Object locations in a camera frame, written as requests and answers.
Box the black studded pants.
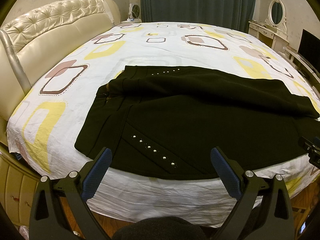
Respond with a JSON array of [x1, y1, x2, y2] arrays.
[[75, 66, 319, 180]]

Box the cream tufted leather headboard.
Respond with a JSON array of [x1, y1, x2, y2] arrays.
[[1, 0, 120, 121]]

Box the dark green curtain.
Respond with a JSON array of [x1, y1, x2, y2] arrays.
[[140, 0, 255, 32]]

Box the white tv stand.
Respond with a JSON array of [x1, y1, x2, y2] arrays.
[[278, 48, 319, 97]]

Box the oval white framed mirror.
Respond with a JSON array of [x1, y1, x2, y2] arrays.
[[265, 0, 287, 34]]

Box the white dressing table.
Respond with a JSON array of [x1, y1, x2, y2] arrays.
[[248, 21, 289, 53]]

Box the patterned white bed sheet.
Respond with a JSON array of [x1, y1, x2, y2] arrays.
[[7, 22, 319, 227]]

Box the black flat television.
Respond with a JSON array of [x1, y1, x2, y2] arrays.
[[298, 29, 320, 70]]

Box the small white desk fan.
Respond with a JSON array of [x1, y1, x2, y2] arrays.
[[127, 3, 142, 23]]

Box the cream bed frame base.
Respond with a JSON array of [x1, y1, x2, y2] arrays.
[[0, 144, 40, 226]]

